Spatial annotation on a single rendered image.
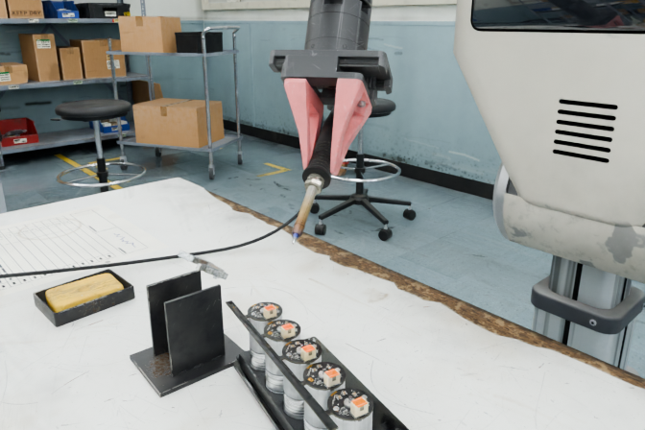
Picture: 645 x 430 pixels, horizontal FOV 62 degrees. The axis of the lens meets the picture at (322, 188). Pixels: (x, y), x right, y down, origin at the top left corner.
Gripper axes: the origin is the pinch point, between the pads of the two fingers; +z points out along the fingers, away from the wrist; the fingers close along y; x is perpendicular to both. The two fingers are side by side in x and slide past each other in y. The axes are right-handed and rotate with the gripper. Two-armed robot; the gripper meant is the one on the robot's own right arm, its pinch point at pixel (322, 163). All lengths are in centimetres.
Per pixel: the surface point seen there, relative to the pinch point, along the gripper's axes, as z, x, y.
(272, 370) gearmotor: 16.3, -8.4, 0.6
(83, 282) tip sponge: 12.8, 2.5, -23.1
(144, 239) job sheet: 7.3, 15.6, -25.5
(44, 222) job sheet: 6.4, 17.2, -41.8
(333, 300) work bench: 11.6, 8.0, 0.8
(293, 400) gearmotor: 17.6, -9.9, 2.7
